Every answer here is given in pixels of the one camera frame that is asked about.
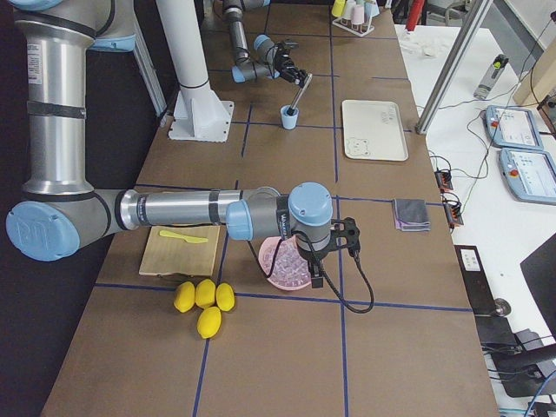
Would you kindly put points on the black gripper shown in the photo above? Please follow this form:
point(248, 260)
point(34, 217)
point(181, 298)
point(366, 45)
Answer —
point(287, 70)
point(314, 257)

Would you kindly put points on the steel muddler black head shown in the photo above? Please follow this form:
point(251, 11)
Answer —
point(294, 104)

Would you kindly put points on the light blue cup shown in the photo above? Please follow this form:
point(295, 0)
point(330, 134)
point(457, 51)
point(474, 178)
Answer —
point(289, 117)

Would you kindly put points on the pink bowl of ice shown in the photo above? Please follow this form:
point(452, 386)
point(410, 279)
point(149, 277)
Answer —
point(290, 271)

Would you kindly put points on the yellow-green cup on rack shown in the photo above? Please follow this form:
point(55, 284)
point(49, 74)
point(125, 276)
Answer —
point(338, 8)

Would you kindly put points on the pink cup on rack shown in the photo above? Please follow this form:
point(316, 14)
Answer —
point(358, 14)

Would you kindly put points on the white cup on rack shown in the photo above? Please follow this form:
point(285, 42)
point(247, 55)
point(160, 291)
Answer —
point(348, 10)

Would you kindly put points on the blue cup on rack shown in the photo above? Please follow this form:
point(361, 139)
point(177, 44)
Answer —
point(371, 10)

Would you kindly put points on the cream bear tray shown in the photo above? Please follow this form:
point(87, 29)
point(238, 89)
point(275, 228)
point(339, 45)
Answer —
point(373, 131)

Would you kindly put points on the yellow lemon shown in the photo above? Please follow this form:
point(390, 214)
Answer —
point(205, 294)
point(209, 322)
point(225, 297)
point(184, 297)

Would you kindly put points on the grey folded cloth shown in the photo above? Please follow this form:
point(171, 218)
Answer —
point(410, 215)

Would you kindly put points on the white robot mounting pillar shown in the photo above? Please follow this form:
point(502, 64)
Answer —
point(199, 114)

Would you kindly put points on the crumpled white plastic bags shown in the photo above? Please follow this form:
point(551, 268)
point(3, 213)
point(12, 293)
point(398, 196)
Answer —
point(429, 47)

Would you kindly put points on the orange black connector box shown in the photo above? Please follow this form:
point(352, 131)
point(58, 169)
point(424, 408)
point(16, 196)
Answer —
point(444, 179)
point(452, 207)

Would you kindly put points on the wooden cutting board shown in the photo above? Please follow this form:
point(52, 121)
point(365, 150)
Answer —
point(167, 256)

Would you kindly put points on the yellow plastic knife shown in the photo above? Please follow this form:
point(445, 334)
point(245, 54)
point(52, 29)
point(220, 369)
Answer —
point(186, 238)

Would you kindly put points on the upper teach pendant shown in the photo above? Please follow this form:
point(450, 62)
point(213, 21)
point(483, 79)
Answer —
point(512, 128)

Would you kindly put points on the teach pendant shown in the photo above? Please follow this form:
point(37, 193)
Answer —
point(530, 174)
point(512, 128)

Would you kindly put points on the black monitor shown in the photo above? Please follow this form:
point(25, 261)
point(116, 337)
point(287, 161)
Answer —
point(539, 273)

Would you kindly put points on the lower teach pendant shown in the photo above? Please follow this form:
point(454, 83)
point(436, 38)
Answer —
point(530, 174)

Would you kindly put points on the wire cup rack wooden handle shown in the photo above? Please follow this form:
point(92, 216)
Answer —
point(357, 25)

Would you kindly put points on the aluminium frame post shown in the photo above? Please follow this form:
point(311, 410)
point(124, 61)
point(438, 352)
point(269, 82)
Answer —
point(468, 30)

